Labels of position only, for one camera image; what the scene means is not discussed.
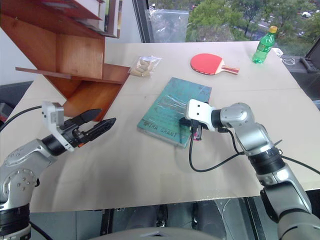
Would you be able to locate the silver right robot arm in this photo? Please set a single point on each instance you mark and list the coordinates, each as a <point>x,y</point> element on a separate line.
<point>252,135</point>

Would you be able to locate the green plastic bottle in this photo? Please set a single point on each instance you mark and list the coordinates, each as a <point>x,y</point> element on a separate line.
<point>262,48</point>

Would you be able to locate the dark low furniture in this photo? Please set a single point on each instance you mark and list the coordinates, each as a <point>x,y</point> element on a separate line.
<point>12,97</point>

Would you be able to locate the white upright book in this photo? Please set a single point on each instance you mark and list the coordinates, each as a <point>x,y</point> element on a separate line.
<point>119,17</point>

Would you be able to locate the clear bag of corks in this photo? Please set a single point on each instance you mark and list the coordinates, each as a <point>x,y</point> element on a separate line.
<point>143,66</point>

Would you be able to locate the red table tennis paddle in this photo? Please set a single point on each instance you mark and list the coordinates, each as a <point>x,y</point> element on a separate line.
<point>206,63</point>

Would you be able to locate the white charger plug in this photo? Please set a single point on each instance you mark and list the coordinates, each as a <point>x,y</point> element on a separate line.
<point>278,51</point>

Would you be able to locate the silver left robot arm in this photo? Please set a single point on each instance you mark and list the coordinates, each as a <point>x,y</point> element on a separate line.
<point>20,165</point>

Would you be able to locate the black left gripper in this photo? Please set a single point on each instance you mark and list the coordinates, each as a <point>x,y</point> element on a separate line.
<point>72,133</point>

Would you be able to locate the wooden bookshelf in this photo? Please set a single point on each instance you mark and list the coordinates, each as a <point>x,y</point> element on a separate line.
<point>75,57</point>

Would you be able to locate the dark red upright book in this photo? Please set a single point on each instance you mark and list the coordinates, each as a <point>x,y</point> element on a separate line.
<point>112,15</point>

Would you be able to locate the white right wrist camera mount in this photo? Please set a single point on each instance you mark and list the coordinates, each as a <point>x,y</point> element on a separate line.
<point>198,110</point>

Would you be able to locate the black open case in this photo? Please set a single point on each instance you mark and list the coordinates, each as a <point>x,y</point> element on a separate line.
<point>312,57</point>

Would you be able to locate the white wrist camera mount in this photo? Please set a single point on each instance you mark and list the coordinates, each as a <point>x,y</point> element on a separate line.
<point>51,117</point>
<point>198,110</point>

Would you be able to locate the grey robot torso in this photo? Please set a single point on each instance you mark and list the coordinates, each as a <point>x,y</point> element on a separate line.
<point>160,235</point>

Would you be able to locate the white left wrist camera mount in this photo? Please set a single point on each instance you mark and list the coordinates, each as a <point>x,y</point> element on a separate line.
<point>51,117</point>

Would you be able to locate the green paperback book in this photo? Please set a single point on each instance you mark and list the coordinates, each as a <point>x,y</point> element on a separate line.
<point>167,107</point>

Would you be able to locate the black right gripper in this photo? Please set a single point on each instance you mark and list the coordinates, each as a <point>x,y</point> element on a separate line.
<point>198,130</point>

